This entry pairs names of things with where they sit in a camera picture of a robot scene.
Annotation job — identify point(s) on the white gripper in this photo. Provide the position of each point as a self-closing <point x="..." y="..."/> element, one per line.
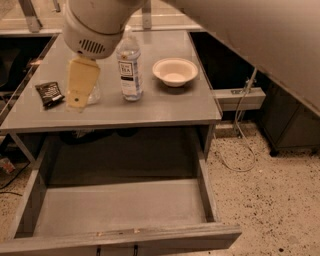
<point x="87" y="41"/>

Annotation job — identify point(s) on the clear water bottle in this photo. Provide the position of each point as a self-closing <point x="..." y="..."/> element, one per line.
<point x="95" y="95"/>

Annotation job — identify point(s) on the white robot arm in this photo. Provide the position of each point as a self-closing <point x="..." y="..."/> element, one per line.
<point x="281" y="38"/>

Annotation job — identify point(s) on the grey open top drawer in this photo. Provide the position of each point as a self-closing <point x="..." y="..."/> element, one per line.
<point x="145" y="195"/>

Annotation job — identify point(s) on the black snack packet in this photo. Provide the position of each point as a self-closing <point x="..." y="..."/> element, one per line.
<point x="50" y="94"/>

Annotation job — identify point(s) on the white paper bowl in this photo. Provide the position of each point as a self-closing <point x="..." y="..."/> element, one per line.
<point x="175" y="72"/>

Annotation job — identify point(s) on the grey back shelf rail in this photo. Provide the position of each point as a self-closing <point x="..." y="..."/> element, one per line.
<point x="46" y="17"/>

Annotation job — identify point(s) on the grey metal bracket box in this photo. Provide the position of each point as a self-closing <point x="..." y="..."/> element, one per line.
<point x="233" y="99"/>

